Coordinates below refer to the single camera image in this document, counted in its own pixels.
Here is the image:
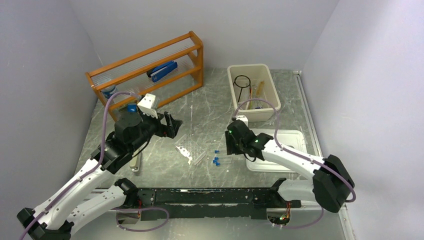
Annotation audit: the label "orange wooden rack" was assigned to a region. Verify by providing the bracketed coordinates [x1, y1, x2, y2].
[85, 31, 204, 107]

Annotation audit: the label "black metal ring tripod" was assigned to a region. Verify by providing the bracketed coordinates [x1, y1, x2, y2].
[232, 75, 252, 104]

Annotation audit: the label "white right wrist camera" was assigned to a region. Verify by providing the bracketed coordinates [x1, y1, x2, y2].
[235, 115, 249, 126]

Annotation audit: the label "beige stapler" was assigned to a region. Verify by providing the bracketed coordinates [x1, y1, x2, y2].
[129, 154, 141, 173]

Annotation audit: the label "blue stapler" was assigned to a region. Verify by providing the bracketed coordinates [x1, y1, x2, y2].
[146, 61, 178, 83]

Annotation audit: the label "blue white tape roll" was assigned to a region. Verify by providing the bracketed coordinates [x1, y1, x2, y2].
[100, 85, 118, 99]

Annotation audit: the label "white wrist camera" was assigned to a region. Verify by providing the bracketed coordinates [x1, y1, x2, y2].
[137, 93, 158, 119]
[235, 115, 249, 126]

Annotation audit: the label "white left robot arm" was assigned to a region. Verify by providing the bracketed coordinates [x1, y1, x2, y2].
[17, 112, 183, 240]

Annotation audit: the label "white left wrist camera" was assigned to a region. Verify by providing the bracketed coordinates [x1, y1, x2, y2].
[137, 93, 158, 119]

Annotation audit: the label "colourful plastic spoons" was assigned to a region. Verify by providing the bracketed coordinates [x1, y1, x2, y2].
[246, 86, 258, 110]

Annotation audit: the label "tan test tube brush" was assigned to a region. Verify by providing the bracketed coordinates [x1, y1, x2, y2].
[255, 80, 265, 99]

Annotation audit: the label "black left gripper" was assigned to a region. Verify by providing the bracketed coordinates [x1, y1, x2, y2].
[128, 109, 182, 152]

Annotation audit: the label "clear plastic bag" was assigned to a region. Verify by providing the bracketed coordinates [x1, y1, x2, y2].
[175, 134, 206, 166]

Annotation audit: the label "beige plastic bin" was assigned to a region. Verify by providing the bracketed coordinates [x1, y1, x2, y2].
[227, 64, 281, 122]

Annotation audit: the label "blue yellow small objects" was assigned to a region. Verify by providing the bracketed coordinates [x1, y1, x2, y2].
[126, 103, 138, 113]

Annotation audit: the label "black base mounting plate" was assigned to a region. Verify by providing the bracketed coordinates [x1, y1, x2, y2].
[119, 187, 301, 221]

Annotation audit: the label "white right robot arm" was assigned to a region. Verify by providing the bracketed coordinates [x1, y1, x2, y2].
[225, 119, 356, 213]

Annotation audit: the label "blue capped pins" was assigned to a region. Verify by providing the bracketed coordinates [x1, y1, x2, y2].
[212, 150, 221, 167]

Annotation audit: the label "white bin lid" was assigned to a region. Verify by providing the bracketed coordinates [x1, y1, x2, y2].
[246, 129, 307, 173]

